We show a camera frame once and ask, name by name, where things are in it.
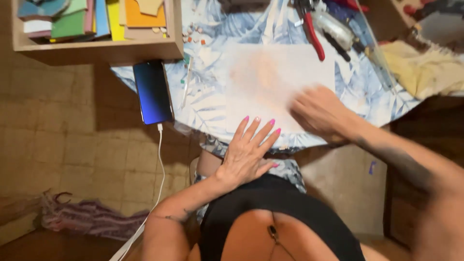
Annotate person's right hand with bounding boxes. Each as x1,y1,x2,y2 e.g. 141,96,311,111
288,86,357,145

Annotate person's left hand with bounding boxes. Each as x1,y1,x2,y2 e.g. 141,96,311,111
215,116,282,191

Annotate white paper sheet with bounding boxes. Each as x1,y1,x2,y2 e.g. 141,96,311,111
224,41,336,134

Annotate person's black top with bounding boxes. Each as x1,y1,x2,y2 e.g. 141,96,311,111
199,173,367,261

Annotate blue leaf-print tablecloth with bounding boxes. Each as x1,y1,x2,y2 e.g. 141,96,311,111
110,0,423,148

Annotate clear plastic bottle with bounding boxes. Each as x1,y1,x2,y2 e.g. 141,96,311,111
312,10,356,51

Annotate white pen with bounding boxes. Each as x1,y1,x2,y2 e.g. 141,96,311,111
181,55,194,109

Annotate black smartphone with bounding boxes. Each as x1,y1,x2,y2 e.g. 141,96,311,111
132,60,175,125

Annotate yellow cloth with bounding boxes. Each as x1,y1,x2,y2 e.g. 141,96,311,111
379,40,464,101

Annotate heap of small mosaic pieces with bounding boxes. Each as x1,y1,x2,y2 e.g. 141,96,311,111
181,22,207,46

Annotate purple striped fabric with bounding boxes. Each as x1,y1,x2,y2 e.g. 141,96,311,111
41,191,150,241

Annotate wooden box of coloured tiles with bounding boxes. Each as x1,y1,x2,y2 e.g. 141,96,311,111
11,0,185,66

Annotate black-handled tool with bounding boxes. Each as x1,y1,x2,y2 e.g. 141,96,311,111
323,32,351,63

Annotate red-handled pliers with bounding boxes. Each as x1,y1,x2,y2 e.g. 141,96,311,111
294,0,326,62

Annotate pendant necklace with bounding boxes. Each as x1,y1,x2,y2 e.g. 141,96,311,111
268,225,290,261

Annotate white charging cable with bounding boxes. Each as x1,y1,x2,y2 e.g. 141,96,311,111
109,123,166,261

